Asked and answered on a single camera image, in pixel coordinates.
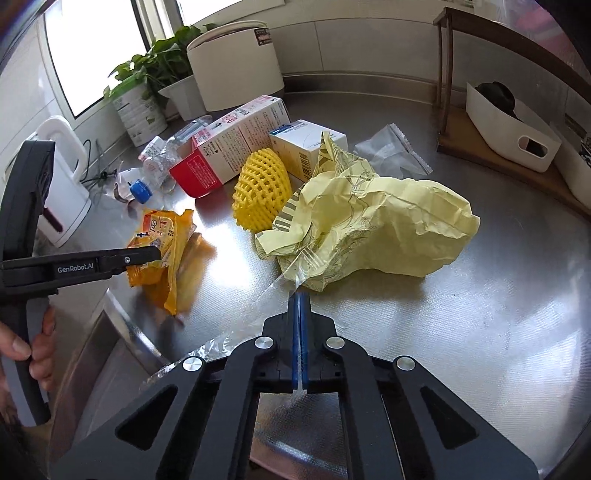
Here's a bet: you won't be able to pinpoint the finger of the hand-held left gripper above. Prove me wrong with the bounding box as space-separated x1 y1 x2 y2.
98 246 163 279

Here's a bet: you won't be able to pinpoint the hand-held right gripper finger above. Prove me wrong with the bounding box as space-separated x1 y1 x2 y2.
300 295 541 480
51 295 301 480

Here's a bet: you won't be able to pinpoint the orange snack wrapper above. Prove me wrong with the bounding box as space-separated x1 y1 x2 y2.
127 209 205 317

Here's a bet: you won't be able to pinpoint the yellow paper bag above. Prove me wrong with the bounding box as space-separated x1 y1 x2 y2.
147 130 481 386

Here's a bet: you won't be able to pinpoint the person's left hand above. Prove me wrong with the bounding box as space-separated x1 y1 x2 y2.
0 305 57 394

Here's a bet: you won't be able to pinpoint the silver printed wrapper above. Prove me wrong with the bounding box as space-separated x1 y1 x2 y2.
114 170 139 204

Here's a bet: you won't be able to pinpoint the white electric kettle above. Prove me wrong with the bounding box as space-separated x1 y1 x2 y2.
28 115 92 248

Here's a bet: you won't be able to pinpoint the crushed clear plastic bottle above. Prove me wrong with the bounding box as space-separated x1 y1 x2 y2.
129 117 215 205

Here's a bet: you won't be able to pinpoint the red and white milk carton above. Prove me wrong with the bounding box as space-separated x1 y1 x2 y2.
169 95 291 198

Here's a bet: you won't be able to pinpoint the green and white can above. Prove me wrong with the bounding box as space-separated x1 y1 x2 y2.
104 75 168 147

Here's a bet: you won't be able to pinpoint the yellow foam fruit net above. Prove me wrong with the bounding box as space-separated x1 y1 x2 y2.
232 148 293 232

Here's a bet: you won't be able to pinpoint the green potted plant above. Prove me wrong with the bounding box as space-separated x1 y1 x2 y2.
109 24 218 121

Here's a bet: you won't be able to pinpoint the small white cardboard box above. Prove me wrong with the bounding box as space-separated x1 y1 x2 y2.
269 120 348 182

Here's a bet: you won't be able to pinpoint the clear plastic wrapper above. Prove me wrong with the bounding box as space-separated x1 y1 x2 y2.
355 123 434 177

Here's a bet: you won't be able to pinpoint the white framed window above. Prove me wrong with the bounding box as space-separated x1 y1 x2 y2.
44 0 278 118

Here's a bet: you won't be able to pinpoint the white round lidded bin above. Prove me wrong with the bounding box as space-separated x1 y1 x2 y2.
187 21 286 112

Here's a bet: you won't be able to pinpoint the wooden rack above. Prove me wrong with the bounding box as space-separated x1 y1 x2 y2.
433 7 591 208

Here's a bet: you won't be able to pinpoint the white storage basket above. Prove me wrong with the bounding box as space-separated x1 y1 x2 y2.
465 82 563 173

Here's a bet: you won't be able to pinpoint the black object in basket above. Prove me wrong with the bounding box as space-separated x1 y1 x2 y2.
475 80 525 121

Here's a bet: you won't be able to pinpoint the white plastic container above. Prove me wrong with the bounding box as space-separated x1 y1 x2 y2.
551 120 591 208

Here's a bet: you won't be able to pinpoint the loose black cable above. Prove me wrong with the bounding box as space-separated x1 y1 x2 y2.
81 137 117 188

